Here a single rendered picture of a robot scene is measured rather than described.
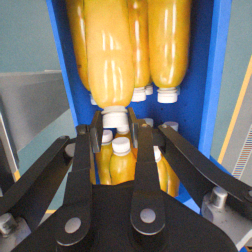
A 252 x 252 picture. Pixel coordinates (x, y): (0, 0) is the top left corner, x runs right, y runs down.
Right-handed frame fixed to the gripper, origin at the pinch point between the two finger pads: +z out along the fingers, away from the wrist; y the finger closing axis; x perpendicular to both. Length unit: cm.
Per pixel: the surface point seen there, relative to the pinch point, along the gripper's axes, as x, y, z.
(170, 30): 11.9, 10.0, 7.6
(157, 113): -6.6, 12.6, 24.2
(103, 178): -19.7, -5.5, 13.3
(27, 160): -78, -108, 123
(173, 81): 4.0, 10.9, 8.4
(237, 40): 25, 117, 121
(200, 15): 15.8, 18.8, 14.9
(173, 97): 1.0, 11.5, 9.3
